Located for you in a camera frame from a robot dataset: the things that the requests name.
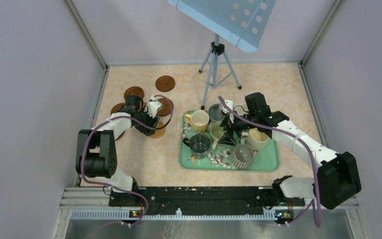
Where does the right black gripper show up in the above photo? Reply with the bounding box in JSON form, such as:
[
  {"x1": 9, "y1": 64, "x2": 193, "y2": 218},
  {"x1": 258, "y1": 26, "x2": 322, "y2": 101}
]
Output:
[{"x1": 217, "y1": 110, "x2": 258, "y2": 146}]

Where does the light woven rattan coaster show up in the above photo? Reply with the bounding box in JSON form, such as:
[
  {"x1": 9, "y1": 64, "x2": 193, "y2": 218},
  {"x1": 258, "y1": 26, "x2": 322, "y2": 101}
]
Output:
[{"x1": 150, "y1": 120, "x2": 166, "y2": 139}]

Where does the dark brown wooden coaster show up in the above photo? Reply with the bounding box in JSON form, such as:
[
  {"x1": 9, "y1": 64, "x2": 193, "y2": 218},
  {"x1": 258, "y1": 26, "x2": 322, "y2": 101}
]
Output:
[
  {"x1": 157, "y1": 98, "x2": 173, "y2": 117},
  {"x1": 124, "y1": 86, "x2": 145, "y2": 100},
  {"x1": 155, "y1": 75, "x2": 176, "y2": 92}
]

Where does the green floral serving tray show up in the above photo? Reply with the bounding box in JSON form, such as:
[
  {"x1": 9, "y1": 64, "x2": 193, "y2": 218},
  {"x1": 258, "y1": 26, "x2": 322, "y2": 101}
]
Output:
[{"x1": 179, "y1": 110, "x2": 280, "y2": 173}]

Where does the dark grey mug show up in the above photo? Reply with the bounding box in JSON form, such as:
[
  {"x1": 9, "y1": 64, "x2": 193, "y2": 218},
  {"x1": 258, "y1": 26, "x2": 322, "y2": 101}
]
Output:
[{"x1": 182, "y1": 133, "x2": 211, "y2": 159}]

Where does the yellow mug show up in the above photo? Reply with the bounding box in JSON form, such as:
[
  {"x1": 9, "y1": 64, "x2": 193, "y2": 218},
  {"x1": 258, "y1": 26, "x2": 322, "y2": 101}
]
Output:
[{"x1": 184, "y1": 110, "x2": 210, "y2": 133}]

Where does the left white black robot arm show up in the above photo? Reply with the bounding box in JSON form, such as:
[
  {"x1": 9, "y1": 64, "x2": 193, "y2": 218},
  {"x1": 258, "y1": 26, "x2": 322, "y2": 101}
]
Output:
[{"x1": 76, "y1": 96, "x2": 163, "y2": 206}]

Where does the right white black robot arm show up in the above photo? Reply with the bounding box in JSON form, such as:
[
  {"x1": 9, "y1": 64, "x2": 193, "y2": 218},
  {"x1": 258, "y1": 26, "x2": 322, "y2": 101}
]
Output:
[{"x1": 219, "y1": 92, "x2": 362, "y2": 210}]

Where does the light green mug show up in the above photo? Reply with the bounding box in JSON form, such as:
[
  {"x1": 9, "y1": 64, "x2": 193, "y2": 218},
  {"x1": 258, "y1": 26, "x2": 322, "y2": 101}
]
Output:
[{"x1": 209, "y1": 121, "x2": 224, "y2": 150}]

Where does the grey striped mug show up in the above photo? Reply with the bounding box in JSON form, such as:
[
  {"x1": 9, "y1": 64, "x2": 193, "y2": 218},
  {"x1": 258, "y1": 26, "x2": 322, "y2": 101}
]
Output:
[{"x1": 231, "y1": 139, "x2": 255, "y2": 169}]

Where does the grey ribbed mug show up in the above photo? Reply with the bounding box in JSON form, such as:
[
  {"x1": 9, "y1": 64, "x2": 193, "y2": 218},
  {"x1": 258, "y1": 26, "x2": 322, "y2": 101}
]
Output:
[{"x1": 208, "y1": 103, "x2": 226, "y2": 122}]

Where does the cream mug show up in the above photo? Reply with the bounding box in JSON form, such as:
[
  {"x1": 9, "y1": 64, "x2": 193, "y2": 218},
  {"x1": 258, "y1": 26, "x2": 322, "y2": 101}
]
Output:
[{"x1": 238, "y1": 128, "x2": 269, "y2": 151}]

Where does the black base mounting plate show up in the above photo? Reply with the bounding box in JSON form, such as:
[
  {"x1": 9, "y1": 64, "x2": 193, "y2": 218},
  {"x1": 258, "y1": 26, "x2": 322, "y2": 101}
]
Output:
[{"x1": 108, "y1": 186, "x2": 305, "y2": 216}]

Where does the blue tripod stand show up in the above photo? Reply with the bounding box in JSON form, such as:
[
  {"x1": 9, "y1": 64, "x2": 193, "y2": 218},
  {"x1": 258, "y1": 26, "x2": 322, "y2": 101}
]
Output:
[{"x1": 198, "y1": 33, "x2": 242, "y2": 110}]

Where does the blue perforated panel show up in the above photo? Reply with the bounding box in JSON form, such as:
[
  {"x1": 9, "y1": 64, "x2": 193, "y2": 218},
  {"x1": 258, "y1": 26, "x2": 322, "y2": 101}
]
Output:
[{"x1": 168, "y1": 0, "x2": 276, "y2": 52}]

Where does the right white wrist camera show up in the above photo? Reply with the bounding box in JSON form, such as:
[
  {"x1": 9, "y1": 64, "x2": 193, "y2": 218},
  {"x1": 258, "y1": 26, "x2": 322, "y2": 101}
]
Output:
[{"x1": 219, "y1": 100, "x2": 234, "y2": 123}]

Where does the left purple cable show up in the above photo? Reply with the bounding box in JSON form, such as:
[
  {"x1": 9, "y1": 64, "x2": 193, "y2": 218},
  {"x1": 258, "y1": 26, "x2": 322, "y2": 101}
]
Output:
[{"x1": 80, "y1": 95, "x2": 174, "y2": 228}]

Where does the purple cable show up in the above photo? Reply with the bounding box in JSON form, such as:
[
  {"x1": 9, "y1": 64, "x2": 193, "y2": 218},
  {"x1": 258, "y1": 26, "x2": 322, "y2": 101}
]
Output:
[
  {"x1": 218, "y1": 96, "x2": 323, "y2": 228},
  {"x1": 80, "y1": 95, "x2": 174, "y2": 228}
]

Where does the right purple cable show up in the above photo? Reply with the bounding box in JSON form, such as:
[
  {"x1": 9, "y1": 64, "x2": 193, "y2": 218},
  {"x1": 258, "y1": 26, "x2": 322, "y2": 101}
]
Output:
[{"x1": 218, "y1": 96, "x2": 323, "y2": 228}]

